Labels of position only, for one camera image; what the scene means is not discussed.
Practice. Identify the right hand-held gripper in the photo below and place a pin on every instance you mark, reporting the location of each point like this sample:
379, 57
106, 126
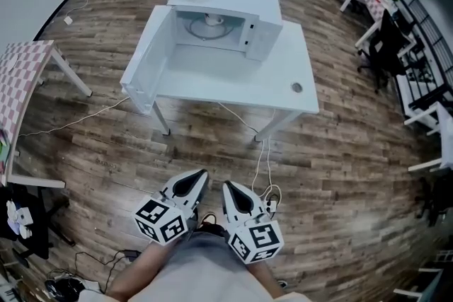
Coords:
256, 240

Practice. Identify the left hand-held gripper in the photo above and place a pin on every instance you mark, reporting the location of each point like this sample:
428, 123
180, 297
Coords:
161, 219

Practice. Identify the white cup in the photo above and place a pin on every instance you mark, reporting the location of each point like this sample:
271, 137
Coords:
213, 20

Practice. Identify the white microwave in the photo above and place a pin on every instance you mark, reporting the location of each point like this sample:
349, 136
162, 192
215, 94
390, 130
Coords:
226, 0

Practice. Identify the person's left forearm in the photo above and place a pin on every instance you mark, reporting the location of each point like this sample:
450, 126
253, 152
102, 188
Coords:
138, 272

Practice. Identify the person's right forearm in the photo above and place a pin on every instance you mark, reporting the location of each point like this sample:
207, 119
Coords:
263, 276

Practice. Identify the glass microwave turntable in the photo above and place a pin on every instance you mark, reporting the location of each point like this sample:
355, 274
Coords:
198, 34

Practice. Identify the white power strip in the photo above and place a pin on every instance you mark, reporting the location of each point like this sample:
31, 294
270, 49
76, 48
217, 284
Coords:
272, 204

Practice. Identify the person's shoe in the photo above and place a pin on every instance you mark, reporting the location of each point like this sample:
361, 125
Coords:
209, 218

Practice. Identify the person's light grey clothing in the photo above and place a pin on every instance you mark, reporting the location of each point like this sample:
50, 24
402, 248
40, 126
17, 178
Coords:
198, 268

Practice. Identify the black power brick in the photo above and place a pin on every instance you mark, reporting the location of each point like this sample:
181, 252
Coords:
131, 255

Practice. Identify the black stool with clutter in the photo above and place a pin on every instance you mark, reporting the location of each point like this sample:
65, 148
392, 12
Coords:
24, 219

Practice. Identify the black swivel chair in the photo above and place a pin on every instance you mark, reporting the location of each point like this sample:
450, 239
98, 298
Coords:
437, 201

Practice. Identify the pink checked cloth table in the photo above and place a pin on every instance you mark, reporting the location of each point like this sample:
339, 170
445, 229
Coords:
17, 85

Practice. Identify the white power adapter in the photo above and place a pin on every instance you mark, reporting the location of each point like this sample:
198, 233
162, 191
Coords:
68, 20

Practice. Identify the black office chair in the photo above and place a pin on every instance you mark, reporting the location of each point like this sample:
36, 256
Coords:
384, 49

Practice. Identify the black metal rack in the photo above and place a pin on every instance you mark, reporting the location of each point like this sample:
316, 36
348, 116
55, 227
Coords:
428, 56

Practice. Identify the white frame table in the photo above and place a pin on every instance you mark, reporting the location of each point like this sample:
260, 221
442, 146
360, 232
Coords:
433, 138

